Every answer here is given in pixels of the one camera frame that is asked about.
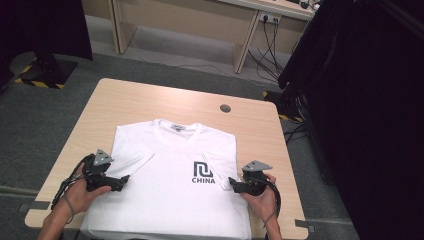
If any black stand base striped tape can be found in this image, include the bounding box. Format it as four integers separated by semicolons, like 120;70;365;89
14;49;79;90
263;89;306;124

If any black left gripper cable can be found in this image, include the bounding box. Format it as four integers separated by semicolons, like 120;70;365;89
49;153;96;211

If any person's left hand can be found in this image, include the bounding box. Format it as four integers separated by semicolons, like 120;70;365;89
49;163;113;218

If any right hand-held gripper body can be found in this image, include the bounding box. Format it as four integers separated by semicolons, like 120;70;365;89
241;159;274;197

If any black floor cable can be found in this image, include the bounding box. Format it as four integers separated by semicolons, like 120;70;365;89
283;122;309;145

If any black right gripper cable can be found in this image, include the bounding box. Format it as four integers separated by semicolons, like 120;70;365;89
251;176;283;228

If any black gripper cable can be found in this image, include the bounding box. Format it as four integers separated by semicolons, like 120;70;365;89
251;176;283;228
49;153;96;211

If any black curtain enclosure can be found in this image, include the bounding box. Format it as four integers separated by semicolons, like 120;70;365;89
278;0;424;240

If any black hanging power cable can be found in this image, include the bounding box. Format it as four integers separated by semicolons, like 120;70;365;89
256;19;285;76
248;18;281;83

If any grey tape strip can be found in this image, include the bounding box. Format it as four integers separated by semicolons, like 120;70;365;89
18;199;51;213
294;219;316;233

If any white power socket strip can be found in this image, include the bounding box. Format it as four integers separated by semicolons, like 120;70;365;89
258;11;282;24

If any white t-shirt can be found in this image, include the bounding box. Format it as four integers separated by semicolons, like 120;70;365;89
79;118;253;240

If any black curtain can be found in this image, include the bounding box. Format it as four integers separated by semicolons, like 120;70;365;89
0;0;94;93

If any beige wooden desk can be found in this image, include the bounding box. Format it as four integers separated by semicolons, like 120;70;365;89
81;0;316;74

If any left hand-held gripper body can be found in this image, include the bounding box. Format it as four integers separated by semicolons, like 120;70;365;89
82;148;116;193

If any person's right hand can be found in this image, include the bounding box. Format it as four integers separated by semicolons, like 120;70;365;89
239;173;282;224

